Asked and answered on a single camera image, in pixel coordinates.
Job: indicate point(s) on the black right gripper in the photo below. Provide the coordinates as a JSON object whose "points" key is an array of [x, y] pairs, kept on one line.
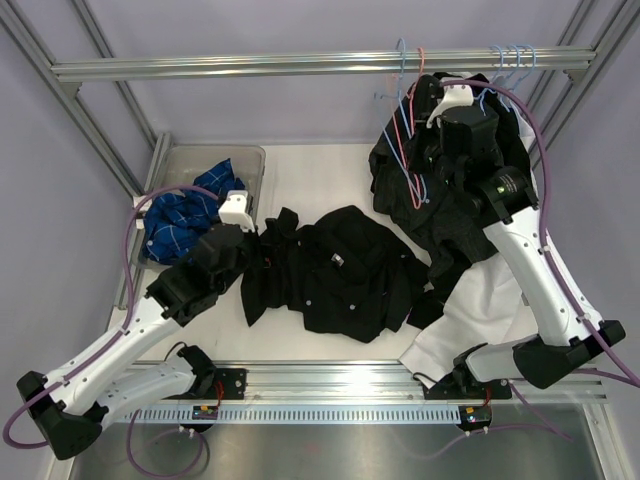
{"points": [[421, 142]]}

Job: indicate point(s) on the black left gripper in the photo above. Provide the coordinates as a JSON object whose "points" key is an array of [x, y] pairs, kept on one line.
{"points": [[264, 254]]}

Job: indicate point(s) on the pink wire hanger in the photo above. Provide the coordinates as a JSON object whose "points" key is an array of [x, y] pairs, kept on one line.
{"points": [[406, 145]]}

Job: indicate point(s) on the black shirt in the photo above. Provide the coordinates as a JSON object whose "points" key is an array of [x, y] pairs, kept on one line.
{"points": [[346, 274]]}

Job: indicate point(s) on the blue plaid shirt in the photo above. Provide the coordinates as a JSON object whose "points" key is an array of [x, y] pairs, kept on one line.
{"points": [[174, 222]]}

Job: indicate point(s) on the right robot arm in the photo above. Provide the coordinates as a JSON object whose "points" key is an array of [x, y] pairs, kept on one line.
{"points": [[570, 332]]}

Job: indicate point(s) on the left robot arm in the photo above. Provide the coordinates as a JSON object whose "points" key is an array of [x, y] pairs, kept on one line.
{"points": [[74, 403]]}

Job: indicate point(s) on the dark pinstriped shirt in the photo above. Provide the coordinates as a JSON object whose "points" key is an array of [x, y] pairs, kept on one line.
{"points": [[441, 227]]}

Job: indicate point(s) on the clear plastic bin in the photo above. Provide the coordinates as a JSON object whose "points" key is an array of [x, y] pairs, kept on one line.
{"points": [[185, 163]]}

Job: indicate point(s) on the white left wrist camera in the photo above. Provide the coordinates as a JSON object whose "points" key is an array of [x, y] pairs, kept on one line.
{"points": [[235, 210]]}

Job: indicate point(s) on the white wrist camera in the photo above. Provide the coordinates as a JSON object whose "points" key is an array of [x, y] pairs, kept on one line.
{"points": [[454, 96], [235, 210]]}

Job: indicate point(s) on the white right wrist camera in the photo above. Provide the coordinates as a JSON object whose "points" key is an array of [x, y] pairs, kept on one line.
{"points": [[454, 96]]}

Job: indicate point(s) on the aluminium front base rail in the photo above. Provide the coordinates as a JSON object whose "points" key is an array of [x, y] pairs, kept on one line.
{"points": [[376, 382]]}

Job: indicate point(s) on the white slotted cable duct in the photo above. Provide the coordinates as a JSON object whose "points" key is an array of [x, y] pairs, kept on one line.
{"points": [[416, 414]]}

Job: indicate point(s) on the aluminium hanging rail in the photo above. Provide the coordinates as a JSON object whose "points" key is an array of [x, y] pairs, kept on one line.
{"points": [[305, 64]]}

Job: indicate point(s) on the right aluminium frame post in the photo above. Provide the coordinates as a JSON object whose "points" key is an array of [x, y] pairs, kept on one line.
{"points": [[558, 95]]}

